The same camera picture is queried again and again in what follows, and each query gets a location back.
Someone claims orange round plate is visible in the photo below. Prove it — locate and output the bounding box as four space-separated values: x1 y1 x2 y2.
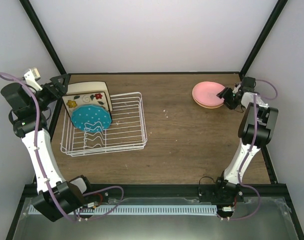
193 97 224 109

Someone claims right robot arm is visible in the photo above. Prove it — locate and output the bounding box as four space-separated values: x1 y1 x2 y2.
214 77 279 202

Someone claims black front frame rail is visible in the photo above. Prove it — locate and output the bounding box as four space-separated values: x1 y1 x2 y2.
21 183 289 199

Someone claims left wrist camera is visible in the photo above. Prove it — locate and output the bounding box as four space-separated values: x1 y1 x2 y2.
23 67 42 91

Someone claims square floral plate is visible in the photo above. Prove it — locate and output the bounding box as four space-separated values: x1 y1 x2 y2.
62 91 110 114

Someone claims slotted cable duct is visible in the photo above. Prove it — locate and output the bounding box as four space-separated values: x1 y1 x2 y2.
28 204 218 216

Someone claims teal dotted plate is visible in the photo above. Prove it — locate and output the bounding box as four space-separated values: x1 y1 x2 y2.
70 104 112 133

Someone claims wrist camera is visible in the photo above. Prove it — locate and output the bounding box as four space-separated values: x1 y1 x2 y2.
233 82 241 94
23 67 42 91

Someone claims white wire dish rack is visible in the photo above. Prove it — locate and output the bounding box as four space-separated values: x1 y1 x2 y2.
60 92 147 157

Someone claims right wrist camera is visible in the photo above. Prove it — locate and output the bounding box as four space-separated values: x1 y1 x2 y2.
233 82 241 94

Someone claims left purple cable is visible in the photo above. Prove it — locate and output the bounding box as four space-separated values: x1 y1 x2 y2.
0 72 125 223

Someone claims cream square plate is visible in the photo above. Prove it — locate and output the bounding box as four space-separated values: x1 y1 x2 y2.
64 81 113 112

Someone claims pink round plate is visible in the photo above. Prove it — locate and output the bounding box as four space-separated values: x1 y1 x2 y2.
192 81 225 106

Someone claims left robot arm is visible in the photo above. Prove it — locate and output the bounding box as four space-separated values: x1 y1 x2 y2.
0 68 94 222

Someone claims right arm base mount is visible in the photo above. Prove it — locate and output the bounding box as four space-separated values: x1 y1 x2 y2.
197 185 244 205

